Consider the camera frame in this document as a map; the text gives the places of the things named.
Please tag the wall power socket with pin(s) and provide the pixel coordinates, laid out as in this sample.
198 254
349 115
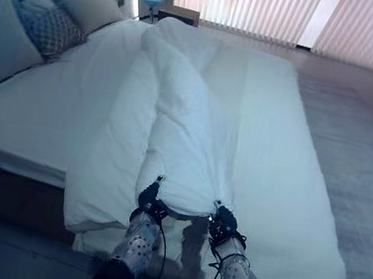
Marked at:
121 2

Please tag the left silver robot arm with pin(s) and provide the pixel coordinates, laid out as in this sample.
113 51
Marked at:
134 245

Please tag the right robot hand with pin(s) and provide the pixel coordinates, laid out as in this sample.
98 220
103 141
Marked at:
226 216

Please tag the patterned grey cushion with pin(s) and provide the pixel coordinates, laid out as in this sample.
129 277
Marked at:
49 28

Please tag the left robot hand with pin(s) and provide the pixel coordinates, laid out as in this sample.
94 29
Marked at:
148 194

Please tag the white duvet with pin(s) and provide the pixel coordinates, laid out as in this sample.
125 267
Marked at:
210 125

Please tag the dark bed frame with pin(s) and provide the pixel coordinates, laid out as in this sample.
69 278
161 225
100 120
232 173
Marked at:
8 195

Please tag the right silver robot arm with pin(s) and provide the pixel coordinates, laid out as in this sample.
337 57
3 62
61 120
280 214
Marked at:
240 270

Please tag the vertical window blinds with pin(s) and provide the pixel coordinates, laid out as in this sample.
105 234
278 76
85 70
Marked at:
300 17

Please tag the wooden bedside table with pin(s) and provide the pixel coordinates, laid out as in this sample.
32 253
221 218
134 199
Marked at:
178 16

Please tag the grey carpet rug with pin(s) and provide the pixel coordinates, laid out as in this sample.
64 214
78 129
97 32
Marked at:
353 167

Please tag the white bed mattress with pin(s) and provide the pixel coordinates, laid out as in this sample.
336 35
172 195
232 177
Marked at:
36 114

